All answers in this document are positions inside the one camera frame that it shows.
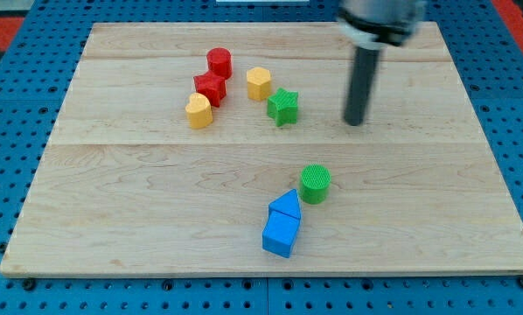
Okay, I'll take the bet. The yellow hexagon block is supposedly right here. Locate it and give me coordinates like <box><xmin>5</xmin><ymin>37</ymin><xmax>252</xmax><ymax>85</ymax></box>
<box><xmin>247</xmin><ymin>67</ymin><xmax>272</xmax><ymax>101</ymax></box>

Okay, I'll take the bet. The green cylinder block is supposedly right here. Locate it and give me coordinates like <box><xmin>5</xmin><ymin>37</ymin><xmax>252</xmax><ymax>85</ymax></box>
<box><xmin>299</xmin><ymin>164</ymin><xmax>331</xmax><ymax>205</ymax></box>

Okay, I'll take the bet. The red star block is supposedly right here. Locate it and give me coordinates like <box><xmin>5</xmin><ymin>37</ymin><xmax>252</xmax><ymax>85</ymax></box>
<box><xmin>193</xmin><ymin>70</ymin><xmax>227</xmax><ymax>108</ymax></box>

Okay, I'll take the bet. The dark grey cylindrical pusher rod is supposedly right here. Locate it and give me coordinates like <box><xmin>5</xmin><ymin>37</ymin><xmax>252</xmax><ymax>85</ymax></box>
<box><xmin>343</xmin><ymin>47</ymin><xmax>380</xmax><ymax>126</ymax></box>

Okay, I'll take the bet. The green star block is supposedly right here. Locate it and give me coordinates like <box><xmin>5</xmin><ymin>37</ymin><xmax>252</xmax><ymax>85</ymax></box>
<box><xmin>267</xmin><ymin>87</ymin><xmax>298</xmax><ymax>127</ymax></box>

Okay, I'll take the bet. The blue cube block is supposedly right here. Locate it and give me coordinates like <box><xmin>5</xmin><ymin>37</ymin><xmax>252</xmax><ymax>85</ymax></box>
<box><xmin>262</xmin><ymin>212</ymin><xmax>301</xmax><ymax>258</ymax></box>

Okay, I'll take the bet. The red cylinder block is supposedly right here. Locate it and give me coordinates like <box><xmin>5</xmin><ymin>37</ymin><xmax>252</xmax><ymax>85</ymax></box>
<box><xmin>206</xmin><ymin>47</ymin><xmax>233</xmax><ymax>80</ymax></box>

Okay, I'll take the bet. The yellow heart block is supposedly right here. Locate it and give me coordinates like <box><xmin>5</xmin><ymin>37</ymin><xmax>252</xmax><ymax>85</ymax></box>
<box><xmin>185</xmin><ymin>93</ymin><xmax>213</xmax><ymax>130</ymax></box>

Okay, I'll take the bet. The blue triangle block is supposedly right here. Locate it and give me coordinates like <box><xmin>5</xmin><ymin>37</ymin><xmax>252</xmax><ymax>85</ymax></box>
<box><xmin>268</xmin><ymin>189</ymin><xmax>302</xmax><ymax>220</ymax></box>

